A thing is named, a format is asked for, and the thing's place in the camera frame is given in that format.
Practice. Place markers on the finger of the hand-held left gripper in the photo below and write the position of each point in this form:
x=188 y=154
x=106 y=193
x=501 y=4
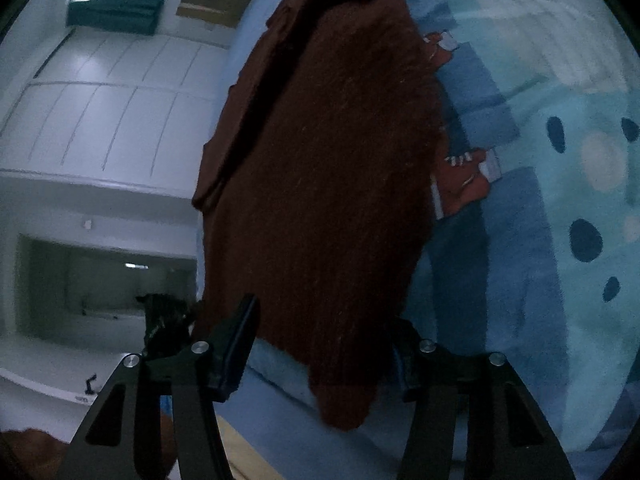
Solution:
x=165 y=322

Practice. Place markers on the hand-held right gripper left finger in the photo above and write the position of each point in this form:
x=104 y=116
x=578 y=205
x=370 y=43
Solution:
x=235 y=352

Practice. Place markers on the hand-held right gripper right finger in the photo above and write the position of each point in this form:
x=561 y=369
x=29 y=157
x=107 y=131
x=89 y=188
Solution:
x=417 y=377

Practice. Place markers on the dark red knit sweater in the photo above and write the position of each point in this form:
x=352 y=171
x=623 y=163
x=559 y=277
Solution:
x=330 y=200

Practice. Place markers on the blue printed bedsheet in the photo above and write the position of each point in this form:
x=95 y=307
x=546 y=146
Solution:
x=525 y=210

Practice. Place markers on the white wardrobe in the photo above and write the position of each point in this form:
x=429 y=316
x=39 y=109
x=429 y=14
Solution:
x=110 y=110

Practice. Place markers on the teal storage box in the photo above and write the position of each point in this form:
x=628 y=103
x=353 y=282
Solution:
x=115 y=12

